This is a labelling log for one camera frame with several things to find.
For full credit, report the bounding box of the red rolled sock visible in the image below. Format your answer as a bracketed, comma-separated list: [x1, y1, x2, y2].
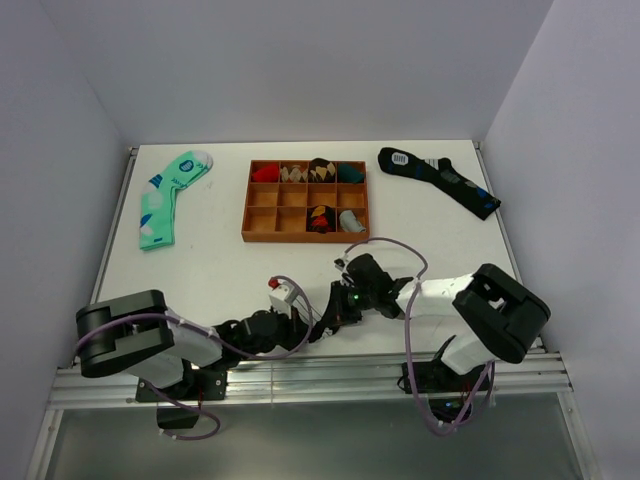
[251, 163, 280, 183]

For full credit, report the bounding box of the beige argyle rolled sock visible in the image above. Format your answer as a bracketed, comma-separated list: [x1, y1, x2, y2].
[280, 162, 308, 183]

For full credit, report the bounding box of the wooden compartment tray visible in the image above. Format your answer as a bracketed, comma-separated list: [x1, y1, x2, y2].
[241, 160, 372, 244]

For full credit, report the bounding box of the mint green patterned sock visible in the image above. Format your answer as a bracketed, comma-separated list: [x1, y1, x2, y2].
[139, 150, 213, 251]

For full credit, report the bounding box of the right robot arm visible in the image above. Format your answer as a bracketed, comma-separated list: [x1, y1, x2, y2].
[325, 254, 551, 390]

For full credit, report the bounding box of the black red yellow argyle sock roll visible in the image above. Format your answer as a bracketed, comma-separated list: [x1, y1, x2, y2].
[306, 204, 336, 234]

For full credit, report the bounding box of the white black-striped ankle sock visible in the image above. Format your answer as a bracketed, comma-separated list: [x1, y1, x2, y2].
[292, 281, 349, 343]

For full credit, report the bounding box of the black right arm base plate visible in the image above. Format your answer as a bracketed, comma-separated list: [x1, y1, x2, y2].
[396, 361, 490, 394]

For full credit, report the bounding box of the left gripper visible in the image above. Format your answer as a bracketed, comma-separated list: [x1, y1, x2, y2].
[240, 302, 316, 359]

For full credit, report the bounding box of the aluminium table edge rail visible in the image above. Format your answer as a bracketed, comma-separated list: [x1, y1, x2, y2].
[47, 352, 573, 410]

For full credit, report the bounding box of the black blue patterned long sock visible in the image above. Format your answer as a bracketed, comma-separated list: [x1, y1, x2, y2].
[377, 147, 501, 220]

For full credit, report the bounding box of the light grey rolled sock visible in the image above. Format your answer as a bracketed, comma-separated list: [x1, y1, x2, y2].
[339, 210, 366, 233]

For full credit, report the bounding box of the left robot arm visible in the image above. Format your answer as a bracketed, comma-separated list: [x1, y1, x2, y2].
[75, 290, 309, 399]

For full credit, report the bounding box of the dark teal rolled sock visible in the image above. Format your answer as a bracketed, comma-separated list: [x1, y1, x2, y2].
[337, 163, 366, 184]

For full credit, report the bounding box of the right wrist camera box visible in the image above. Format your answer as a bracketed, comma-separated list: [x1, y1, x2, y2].
[334, 252, 349, 272]

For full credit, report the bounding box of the black tan argyle rolled sock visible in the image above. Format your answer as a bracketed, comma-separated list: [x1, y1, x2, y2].
[308, 158, 337, 183]

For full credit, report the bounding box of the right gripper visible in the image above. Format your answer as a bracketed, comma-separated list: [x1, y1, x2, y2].
[320, 279, 377, 328]

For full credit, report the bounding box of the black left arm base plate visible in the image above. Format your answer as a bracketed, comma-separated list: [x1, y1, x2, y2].
[135, 369, 227, 403]

